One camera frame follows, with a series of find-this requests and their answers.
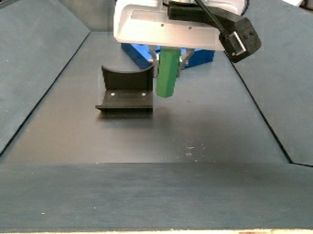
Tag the black curved holder bracket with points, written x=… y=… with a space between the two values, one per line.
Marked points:
x=128 y=90

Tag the blue shape sorting board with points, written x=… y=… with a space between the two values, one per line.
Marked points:
x=140 y=56

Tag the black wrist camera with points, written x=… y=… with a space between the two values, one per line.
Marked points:
x=238 y=36

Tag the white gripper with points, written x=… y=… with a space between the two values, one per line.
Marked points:
x=142 y=23

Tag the green hexagonal prism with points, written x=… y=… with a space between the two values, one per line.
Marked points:
x=167 y=72

